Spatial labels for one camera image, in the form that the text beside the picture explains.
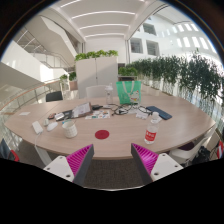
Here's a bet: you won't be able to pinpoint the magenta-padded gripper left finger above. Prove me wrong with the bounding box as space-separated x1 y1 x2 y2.
43 143 95 187

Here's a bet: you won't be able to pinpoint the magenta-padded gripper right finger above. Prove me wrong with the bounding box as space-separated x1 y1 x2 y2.
130 142 185 186

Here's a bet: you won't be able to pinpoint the clear red-labelled water bottle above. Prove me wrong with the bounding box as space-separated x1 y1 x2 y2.
144 111 161 145

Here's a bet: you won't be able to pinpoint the white chair with dark seat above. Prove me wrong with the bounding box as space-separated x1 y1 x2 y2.
169 133 214 164

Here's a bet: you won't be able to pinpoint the white grid-pattern mug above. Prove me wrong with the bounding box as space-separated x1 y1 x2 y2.
61 119 79 139

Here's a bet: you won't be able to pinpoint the black backpack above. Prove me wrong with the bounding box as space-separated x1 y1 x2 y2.
191 145 212 164

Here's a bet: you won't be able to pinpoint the white computer mouse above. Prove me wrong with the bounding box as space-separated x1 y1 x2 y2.
46 121 59 132

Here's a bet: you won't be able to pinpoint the white power strip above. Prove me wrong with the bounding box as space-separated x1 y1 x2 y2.
31 120 45 136

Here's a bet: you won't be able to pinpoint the red and grey chair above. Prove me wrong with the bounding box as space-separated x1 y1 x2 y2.
0 138 20 163

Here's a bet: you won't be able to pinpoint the flat round red coaster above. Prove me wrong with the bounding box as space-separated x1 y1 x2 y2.
94 129 110 140

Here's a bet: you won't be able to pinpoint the dark blue flat keyboard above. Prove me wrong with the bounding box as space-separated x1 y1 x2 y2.
145 105 174 121

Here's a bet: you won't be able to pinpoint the black tablet sleeve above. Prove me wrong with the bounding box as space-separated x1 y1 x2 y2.
54 109 74 122

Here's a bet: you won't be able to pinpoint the small white tissue pack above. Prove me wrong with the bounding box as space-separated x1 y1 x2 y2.
134 111 149 120

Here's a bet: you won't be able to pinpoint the open brown notebook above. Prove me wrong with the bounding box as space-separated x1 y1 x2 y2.
71 101 93 119

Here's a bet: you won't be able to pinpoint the colourful sticker sheet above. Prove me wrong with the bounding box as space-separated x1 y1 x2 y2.
84 109 112 120

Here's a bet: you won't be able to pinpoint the black chair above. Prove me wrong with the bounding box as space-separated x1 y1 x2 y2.
45 90 64 103

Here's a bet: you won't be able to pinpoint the green tote bag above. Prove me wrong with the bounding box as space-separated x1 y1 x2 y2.
115 80 143 106

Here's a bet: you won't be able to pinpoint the tall clear shaker bottle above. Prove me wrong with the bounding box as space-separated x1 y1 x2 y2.
104 83 115 105

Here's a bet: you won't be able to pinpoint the brown planter with green plants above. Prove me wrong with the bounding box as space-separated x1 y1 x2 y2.
59 71 78 92

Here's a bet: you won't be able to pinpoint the long row of green plants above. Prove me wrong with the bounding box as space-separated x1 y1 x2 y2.
128 49 224 108

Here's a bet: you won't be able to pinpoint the white cabinet topped with plants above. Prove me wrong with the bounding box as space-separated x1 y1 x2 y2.
74 49 120 99

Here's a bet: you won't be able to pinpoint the wooden planter box with plants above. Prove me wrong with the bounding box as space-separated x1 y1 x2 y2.
117 66 139 82

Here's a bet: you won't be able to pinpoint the tangled black cables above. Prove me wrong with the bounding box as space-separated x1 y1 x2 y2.
111 103 151 116

